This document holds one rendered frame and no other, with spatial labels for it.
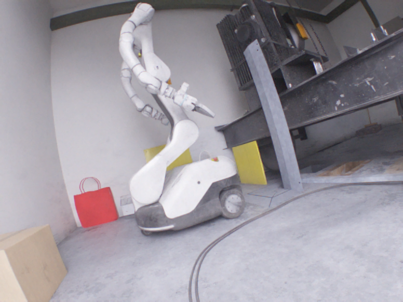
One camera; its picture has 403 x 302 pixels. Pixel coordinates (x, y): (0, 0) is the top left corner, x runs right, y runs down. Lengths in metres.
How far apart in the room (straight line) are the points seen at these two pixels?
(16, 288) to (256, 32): 2.00
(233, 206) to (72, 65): 2.38
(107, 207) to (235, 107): 1.92
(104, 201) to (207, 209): 1.31
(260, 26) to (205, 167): 1.21
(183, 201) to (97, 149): 1.49
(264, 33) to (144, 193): 1.43
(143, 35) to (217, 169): 1.04
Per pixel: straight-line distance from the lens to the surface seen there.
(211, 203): 1.11
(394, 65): 1.13
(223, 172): 1.12
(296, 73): 1.66
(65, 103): 2.59
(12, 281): 0.81
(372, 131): 4.01
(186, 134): 1.25
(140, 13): 1.42
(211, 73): 2.80
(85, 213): 2.24
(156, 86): 1.15
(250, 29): 1.77
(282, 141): 1.42
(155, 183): 1.18
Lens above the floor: 0.38
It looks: 2 degrees up
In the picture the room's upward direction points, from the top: 15 degrees counter-clockwise
